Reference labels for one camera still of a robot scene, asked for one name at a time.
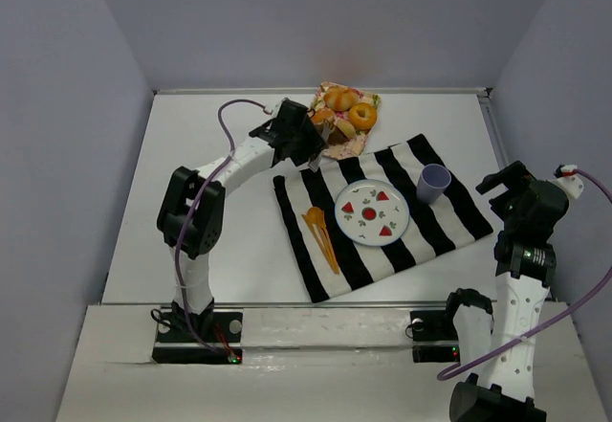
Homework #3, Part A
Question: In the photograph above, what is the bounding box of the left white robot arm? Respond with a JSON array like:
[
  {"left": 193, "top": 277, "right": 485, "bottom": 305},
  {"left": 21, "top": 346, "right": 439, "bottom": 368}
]
[{"left": 157, "top": 99, "right": 332, "bottom": 315}]

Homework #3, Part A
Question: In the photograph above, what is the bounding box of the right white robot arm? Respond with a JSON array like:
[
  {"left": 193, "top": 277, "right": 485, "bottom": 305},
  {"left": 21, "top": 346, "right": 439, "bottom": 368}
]
[{"left": 446, "top": 161, "right": 569, "bottom": 421}]

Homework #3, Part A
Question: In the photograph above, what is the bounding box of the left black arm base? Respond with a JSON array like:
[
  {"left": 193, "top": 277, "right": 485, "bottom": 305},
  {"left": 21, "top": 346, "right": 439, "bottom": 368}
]
[{"left": 150, "top": 307, "right": 243, "bottom": 366}]

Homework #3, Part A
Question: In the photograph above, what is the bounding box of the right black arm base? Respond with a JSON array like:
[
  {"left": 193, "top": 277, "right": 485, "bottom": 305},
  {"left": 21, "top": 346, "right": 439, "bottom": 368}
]
[{"left": 404, "top": 309, "right": 460, "bottom": 364}]

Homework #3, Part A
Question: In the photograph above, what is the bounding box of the small pale bread roll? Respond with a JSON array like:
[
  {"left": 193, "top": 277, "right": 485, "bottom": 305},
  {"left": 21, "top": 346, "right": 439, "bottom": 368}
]
[{"left": 335, "top": 119, "right": 357, "bottom": 139}]

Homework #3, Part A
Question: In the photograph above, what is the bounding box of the round golden bread roll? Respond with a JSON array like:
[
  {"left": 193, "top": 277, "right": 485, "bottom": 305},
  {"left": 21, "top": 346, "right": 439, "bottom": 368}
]
[{"left": 323, "top": 86, "right": 360, "bottom": 112}]

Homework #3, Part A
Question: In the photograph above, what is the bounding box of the sesame burger bun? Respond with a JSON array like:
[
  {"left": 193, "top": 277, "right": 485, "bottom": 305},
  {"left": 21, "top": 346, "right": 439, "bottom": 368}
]
[{"left": 311, "top": 107, "right": 336, "bottom": 126}]

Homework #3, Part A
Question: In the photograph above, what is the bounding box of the orange glazed donut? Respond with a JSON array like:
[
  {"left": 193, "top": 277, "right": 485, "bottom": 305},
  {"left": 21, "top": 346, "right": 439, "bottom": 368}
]
[{"left": 348, "top": 102, "right": 378, "bottom": 130}]

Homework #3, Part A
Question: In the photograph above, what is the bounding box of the orange plastic fork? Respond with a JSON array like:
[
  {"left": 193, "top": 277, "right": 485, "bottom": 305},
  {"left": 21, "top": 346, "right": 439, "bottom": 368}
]
[{"left": 311, "top": 207, "right": 339, "bottom": 275}]

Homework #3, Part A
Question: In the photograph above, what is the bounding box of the watermelon pattern plate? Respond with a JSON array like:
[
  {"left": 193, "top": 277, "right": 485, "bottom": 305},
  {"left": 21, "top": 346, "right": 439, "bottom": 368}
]
[{"left": 334, "top": 180, "right": 410, "bottom": 247}]

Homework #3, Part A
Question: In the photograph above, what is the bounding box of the lilac plastic cup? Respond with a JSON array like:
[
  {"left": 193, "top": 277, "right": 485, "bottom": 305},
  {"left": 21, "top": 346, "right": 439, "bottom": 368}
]
[{"left": 416, "top": 164, "right": 452, "bottom": 205}]

